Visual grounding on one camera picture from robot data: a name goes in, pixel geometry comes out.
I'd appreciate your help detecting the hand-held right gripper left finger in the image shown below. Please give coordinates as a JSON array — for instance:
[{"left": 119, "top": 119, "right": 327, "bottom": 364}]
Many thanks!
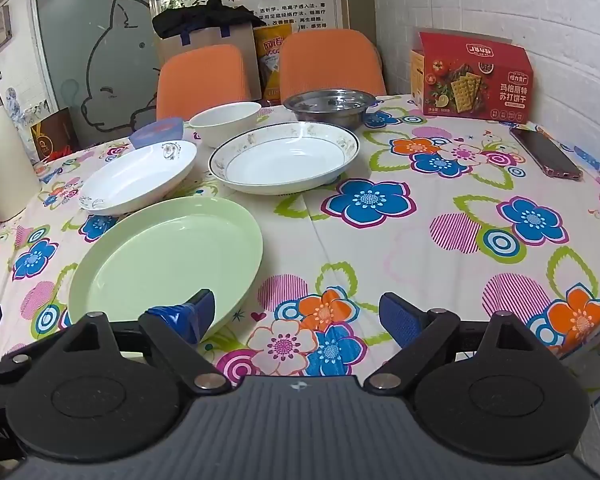
[{"left": 60, "top": 289, "right": 232, "bottom": 395}]

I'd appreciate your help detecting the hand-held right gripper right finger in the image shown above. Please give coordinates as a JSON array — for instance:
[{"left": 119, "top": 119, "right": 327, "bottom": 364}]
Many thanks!
[{"left": 365, "top": 291, "right": 536, "bottom": 395}]

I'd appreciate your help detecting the light green plate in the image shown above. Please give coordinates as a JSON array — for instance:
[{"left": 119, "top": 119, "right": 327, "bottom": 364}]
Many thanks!
[{"left": 67, "top": 196, "right": 264, "bottom": 343}]

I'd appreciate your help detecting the white plate with grey flowers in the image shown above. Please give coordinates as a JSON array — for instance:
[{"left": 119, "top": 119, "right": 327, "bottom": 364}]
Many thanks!
[{"left": 77, "top": 141, "right": 198, "bottom": 217}]

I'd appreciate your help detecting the translucent blue plastic bowl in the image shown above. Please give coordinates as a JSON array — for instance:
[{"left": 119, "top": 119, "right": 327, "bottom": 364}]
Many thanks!
[{"left": 130, "top": 117, "right": 184, "bottom": 150}]

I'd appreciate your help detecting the white bowl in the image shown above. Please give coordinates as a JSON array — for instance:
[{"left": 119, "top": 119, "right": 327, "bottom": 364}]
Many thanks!
[{"left": 188, "top": 101, "right": 262, "bottom": 148}]

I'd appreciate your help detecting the stainless steel bowl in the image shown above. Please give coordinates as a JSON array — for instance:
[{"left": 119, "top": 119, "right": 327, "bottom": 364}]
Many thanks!
[{"left": 283, "top": 88, "right": 376, "bottom": 131}]

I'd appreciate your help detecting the floral tablecloth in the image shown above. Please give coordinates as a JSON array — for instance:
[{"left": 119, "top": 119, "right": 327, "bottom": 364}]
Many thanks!
[{"left": 0, "top": 92, "right": 600, "bottom": 411}]

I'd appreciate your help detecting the dark brown gift bag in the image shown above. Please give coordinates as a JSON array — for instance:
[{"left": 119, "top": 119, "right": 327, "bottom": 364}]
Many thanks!
[{"left": 29, "top": 107, "right": 79, "bottom": 163}]

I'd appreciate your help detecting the smartphone in pink case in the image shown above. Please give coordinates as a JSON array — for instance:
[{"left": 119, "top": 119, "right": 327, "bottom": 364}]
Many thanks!
[{"left": 509, "top": 126, "right": 583, "bottom": 181}]

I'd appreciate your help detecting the orange chair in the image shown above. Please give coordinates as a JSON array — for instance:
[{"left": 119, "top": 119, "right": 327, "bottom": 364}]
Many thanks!
[
  {"left": 156, "top": 44, "right": 252, "bottom": 122},
  {"left": 279, "top": 29, "right": 387, "bottom": 106}
]

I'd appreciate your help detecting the cat outline glass sticker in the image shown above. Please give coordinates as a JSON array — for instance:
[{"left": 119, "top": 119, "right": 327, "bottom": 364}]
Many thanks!
[{"left": 80, "top": 0, "right": 163, "bottom": 133}]

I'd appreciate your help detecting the red cracker box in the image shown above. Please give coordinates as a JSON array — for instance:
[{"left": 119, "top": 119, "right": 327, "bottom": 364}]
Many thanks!
[{"left": 411, "top": 27, "right": 534, "bottom": 122}]

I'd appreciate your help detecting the yellow snack packet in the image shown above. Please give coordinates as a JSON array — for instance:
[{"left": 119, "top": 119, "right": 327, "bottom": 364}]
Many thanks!
[{"left": 254, "top": 22, "right": 296, "bottom": 103}]

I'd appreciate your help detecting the cardboard box with black cloth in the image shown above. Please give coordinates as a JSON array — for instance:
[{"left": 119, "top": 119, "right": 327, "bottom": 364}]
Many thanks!
[{"left": 155, "top": 22, "right": 261, "bottom": 103}]

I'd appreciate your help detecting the black cloth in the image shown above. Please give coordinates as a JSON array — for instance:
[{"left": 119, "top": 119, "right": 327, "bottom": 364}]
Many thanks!
[{"left": 152, "top": 0, "right": 267, "bottom": 40}]

